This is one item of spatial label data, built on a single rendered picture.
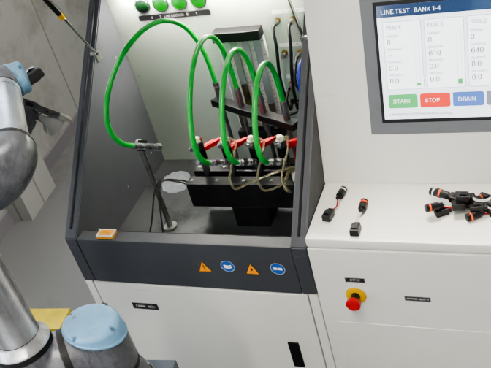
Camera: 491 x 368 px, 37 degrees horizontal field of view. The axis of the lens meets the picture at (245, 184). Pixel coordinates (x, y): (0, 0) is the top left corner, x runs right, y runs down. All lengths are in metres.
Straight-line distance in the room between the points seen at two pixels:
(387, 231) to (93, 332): 0.70
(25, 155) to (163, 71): 1.01
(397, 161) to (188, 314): 0.73
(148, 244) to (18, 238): 2.08
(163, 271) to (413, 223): 0.69
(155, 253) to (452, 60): 0.90
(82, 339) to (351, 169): 0.81
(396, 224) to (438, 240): 0.11
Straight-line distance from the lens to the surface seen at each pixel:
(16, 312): 1.46
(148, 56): 2.28
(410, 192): 1.83
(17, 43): 4.35
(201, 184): 2.03
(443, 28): 1.73
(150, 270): 2.03
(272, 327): 2.03
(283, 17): 2.05
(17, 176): 1.32
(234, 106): 2.11
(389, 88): 1.78
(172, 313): 2.13
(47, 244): 3.83
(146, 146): 1.99
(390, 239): 1.71
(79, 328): 1.52
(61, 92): 4.67
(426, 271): 1.75
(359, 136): 1.84
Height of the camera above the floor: 2.10
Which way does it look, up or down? 35 degrees down
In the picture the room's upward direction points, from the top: 16 degrees counter-clockwise
